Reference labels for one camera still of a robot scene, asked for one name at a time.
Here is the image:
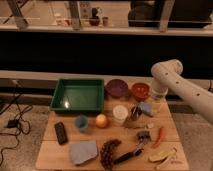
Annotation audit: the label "white plastic cup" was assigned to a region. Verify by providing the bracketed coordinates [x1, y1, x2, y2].
[113, 105, 128, 125]

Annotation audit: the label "blue plastic cup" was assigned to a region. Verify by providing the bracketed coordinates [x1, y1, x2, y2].
[75, 115, 88, 133]

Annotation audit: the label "orange toy carrot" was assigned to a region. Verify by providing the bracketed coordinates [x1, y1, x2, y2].
[152, 127, 166, 148]

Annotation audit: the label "blue sponge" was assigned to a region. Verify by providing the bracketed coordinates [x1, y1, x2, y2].
[139, 102, 154, 117]

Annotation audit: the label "dark red mug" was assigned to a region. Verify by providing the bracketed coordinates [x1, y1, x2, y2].
[89, 16, 100, 26]

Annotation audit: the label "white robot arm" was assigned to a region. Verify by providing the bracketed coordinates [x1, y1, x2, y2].
[150, 59, 213, 125]

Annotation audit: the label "green plastic tray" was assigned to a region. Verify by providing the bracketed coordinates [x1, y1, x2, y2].
[50, 78, 104, 114]

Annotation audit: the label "black handled brush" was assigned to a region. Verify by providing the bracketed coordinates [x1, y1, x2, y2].
[113, 148, 143, 164]

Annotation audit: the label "purple bowl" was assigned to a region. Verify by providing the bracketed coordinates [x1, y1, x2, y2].
[105, 79, 128, 98]

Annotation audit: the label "grey folded cloth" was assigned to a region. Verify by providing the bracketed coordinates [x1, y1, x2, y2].
[69, 140, 98, 165]

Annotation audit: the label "black power cables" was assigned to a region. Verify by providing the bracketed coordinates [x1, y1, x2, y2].
[0, 83, 34, 167]

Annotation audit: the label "orange ball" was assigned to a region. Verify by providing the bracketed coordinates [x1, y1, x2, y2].
[95, 114, 109, 128]

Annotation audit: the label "small grey metal clip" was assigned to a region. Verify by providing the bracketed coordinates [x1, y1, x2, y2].
[136, 131, 151, 143]

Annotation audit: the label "red-orange bowl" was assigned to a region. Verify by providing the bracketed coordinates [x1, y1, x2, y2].
[131, 83, 150, 101]

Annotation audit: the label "black remote control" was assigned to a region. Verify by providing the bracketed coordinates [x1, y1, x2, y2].
[54, 122, 68, 145]

